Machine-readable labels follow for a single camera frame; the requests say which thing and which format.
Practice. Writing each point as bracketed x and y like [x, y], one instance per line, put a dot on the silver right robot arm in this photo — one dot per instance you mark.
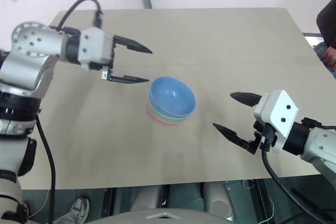
[317, 145]

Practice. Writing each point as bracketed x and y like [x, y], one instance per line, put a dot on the bystander bare hand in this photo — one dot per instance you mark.
[331, 57]

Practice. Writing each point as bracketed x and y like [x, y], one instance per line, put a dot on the grey sneaker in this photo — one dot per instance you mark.
[80, 208]

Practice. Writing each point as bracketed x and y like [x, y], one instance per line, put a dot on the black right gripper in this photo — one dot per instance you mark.
[265, 137]

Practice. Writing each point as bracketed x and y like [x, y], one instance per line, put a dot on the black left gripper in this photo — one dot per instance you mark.
[113, 56]

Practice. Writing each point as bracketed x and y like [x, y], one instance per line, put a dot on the grey robot torso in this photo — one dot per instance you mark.
[157, 217]

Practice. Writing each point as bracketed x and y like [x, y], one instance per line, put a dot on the pink plastic bowl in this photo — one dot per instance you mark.
[164, 121]

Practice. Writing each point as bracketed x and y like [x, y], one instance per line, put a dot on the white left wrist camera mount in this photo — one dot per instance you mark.
[94, 48]

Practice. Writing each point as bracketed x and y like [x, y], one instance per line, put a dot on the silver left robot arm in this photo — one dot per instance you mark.
[23, 64]

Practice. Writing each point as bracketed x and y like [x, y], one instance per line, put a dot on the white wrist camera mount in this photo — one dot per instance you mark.
[94, 48]
[278, 116]

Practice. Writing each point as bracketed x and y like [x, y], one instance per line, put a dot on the silver rounded robot leg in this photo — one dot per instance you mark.
[149, 197]
[218, 200]

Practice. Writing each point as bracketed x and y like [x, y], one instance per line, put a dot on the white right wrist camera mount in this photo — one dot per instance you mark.
[278, 116]

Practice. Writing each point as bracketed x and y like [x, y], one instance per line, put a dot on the blue plastic bowl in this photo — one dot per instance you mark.
[173, 96]

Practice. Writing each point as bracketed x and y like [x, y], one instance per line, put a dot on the person in dark jacket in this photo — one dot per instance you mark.
[326, 19]

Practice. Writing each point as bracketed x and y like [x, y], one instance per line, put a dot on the green plastic bowl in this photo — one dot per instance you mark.
[168, 117]

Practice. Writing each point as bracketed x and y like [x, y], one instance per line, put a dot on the computer screen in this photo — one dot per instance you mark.
[312, 39]

